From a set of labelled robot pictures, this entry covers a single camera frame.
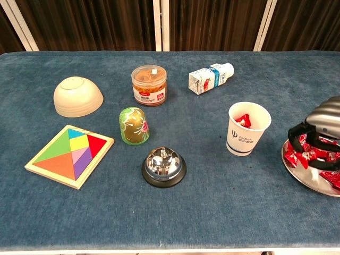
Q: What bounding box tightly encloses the white partition frame post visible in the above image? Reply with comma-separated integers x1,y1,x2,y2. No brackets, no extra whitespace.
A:
253,0,278,52
0,0,40,52
152,0,171,52

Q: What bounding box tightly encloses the chrome black call bell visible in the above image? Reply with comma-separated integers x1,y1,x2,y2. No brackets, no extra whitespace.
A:
141,147,188,189

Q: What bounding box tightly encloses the green gold painted doll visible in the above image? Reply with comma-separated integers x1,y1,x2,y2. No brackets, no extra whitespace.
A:
118,106,150,146

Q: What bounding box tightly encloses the white paper cup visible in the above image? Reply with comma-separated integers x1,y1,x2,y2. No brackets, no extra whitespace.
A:
226,101,272,157

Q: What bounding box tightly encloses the clear rubber band jar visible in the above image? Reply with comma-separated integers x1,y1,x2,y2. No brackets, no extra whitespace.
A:
131,65,168,107

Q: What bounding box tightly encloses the blue table cloth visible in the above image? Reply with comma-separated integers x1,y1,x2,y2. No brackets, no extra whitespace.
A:
0,50,340,252

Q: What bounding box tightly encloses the dark brown pleated curtain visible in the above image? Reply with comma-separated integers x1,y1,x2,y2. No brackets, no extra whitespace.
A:
261,0,340,52
169,0,269,52
0,5,27,54
14,0,156,52

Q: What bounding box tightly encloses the silver metal plate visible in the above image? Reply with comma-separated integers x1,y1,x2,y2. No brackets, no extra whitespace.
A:
281,138,340,198

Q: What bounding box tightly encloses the colourful wooden tangram puzzle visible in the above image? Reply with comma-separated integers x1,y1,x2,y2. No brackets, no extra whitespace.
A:
24,124,115,190

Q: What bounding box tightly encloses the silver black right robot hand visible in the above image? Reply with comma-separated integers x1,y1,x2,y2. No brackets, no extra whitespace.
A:
287,96,340,171

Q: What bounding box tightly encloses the cream upturned bowl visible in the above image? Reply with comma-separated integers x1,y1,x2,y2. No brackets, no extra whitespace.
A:
53,76,105,118

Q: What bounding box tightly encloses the white milk carton bottle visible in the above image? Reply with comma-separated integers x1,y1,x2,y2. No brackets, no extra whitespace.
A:
188,63,235,96

